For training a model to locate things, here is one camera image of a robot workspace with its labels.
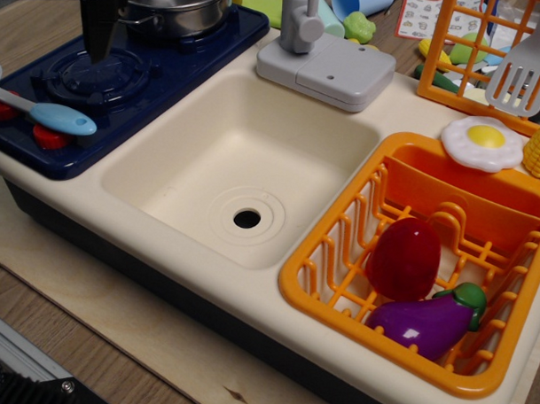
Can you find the grey spoon with blue handle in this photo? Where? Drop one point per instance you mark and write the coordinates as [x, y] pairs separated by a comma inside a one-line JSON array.
[[60, 118]]

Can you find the stainless steel pan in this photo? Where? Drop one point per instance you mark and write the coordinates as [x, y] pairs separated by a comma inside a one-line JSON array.
[[171, 19]]

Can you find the dark blue toy stove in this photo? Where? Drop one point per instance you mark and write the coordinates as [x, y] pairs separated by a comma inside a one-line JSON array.
[[139, 81]]

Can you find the red stove knob right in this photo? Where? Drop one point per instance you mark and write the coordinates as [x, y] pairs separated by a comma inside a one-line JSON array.
[[50, 139]]

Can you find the red stove knob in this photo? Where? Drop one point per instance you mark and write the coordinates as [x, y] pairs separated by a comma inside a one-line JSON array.
[[7, 112], [50, 139]]

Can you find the red stove knob left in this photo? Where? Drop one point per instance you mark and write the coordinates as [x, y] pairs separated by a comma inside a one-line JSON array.
[[7, 112]]

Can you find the cream toy sink unit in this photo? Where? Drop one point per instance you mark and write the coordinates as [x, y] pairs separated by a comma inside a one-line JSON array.
[[261, 206]]

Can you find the grey toy faucet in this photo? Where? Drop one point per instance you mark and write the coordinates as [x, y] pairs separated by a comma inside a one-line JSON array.
[[335, 71]]

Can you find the green toy pepper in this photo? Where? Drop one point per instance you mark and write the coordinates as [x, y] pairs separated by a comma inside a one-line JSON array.
[[357, 26]]

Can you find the blue plastic cup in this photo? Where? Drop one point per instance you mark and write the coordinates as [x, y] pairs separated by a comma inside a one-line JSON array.
[[343, 8]]

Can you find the printed paper sheet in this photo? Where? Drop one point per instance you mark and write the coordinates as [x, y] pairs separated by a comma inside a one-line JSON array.
[[418, 19]]

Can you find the small yellow toy corn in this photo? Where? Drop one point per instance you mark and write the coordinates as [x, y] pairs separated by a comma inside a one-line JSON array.
[[425, 49]]

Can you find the orange utensil rack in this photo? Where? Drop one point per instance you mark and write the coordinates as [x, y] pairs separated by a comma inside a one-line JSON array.
[[465, 67]]

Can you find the green toy cucumber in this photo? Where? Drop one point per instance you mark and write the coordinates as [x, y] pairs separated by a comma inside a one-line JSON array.
[[439, 80]]

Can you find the light green toy vegetable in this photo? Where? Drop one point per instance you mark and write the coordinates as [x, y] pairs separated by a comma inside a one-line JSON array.
[[461, 53]]

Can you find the red toy pepper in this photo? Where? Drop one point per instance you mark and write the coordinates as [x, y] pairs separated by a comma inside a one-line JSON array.
[[404, 263]]

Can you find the toy fried egg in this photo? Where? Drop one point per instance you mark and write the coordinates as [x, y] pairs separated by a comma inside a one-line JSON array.
[[483, 143]]

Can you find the orange dish drainer basket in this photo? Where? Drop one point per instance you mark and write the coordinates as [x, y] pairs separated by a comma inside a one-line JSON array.
[[489, 229]]

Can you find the grey toy spatula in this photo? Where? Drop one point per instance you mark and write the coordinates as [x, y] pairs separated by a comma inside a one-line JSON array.
[[520, 73]]

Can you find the purple toy eggplant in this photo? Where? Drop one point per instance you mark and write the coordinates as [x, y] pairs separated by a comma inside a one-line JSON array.
[[433, 325]]

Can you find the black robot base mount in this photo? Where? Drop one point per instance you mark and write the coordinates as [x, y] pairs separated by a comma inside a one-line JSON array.
[[17, 389]]

